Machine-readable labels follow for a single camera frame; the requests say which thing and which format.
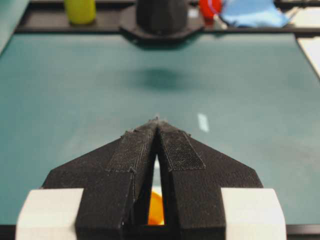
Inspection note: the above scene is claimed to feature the green table mat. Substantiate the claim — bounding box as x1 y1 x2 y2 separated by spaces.
0 34 320 225

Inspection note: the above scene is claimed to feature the black aluminium rail frame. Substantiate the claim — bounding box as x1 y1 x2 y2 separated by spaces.
15 0 320 41

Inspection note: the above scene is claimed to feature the blue cloth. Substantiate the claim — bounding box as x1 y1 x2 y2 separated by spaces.
220 0 289 28

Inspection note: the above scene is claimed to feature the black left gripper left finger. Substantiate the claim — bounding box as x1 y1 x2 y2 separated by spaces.
15 119 158 240

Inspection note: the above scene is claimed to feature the red cup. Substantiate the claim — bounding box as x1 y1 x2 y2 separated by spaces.
198 0 223 25

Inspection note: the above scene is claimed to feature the orange block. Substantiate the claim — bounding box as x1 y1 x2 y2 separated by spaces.
147 191 165 226

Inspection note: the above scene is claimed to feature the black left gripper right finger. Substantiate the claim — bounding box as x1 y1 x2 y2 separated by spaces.
155 117 287 240

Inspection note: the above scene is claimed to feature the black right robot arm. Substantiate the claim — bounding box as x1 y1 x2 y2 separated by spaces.
119 0 205 44

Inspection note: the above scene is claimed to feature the teal side panel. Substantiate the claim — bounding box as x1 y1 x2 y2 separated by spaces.
0 0 29 54

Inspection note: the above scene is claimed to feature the yellow-green bottle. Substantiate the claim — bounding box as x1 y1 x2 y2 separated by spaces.
64 0 96 25

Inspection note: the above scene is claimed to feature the white tape mark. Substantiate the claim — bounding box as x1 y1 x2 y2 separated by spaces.
197 113 210 133

